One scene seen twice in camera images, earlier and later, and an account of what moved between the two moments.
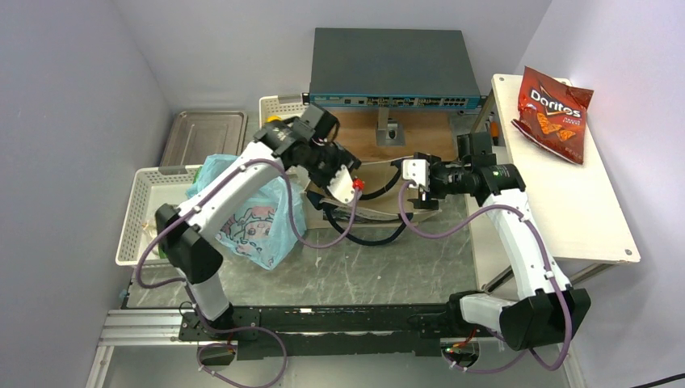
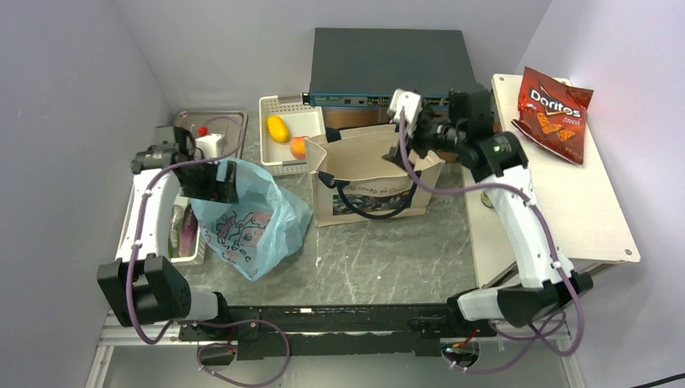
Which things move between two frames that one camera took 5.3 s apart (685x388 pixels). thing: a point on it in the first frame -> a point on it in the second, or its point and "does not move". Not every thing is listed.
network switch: x=391 y=68 does not move
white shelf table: x=573 y=203 does not move
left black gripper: x=342 y=158 -> x=219 y=191
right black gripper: x=423 y=200 -> x=415 y=141
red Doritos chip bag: x=551 y=115 does not move
